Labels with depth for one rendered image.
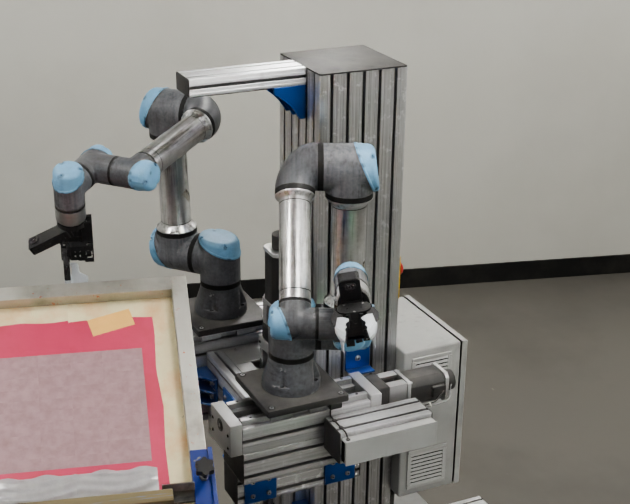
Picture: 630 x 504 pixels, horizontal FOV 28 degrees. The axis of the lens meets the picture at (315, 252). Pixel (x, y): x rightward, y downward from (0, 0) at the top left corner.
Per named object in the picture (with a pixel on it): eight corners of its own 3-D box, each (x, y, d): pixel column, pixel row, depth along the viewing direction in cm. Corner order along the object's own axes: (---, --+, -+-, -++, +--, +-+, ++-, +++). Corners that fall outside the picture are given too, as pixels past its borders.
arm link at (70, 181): (91, 163, 305) (72, 181, 299) (93, 199, 312) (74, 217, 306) (63, 154, 307) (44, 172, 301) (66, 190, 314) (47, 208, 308)
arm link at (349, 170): (314, 337, 324) (317, 135, 303) (372, 337, 325) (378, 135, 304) (315, 359, 313) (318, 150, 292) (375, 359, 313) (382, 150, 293)
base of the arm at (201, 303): (235, 294, 373) (235, 264, 369) (255, 314, 360) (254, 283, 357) (187, 303, 367) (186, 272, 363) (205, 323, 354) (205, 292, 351)
